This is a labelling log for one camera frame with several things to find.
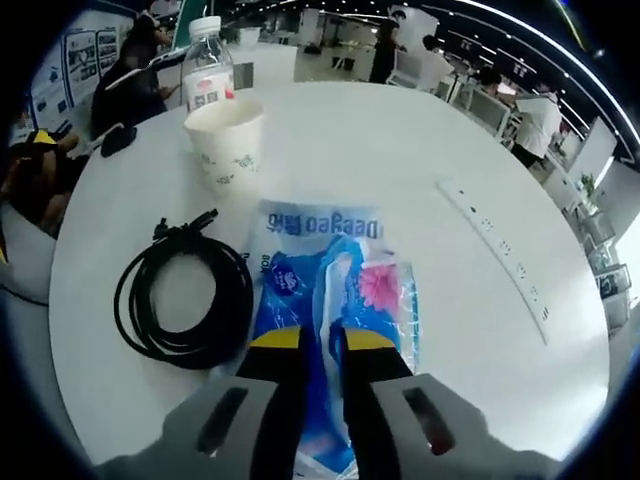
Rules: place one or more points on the wall poster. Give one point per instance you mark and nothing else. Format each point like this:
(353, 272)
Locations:
(80, 60)

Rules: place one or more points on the clear plastic water bottle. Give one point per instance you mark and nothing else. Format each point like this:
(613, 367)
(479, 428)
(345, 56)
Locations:
(207, 65)

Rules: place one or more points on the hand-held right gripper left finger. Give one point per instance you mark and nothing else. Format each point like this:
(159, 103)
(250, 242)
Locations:
(235, 425)

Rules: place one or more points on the white mesh office chair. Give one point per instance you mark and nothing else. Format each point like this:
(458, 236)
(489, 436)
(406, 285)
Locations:
(20, 260)

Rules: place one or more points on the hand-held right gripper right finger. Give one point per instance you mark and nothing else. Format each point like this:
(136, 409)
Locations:
(380, 425)

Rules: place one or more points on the white power strip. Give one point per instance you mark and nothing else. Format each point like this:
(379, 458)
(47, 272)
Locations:
(500, 250)

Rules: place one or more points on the white paper cup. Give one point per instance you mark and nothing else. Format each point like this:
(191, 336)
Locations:
(225, 145)

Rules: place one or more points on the clear bag with blue sponge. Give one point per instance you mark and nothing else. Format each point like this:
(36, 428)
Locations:
(320, 220)

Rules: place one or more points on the black computer mouse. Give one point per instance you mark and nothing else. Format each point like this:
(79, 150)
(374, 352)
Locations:
(118, 141)

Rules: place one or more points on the blue tissue packet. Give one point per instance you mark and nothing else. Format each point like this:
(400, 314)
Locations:
(285, 310)

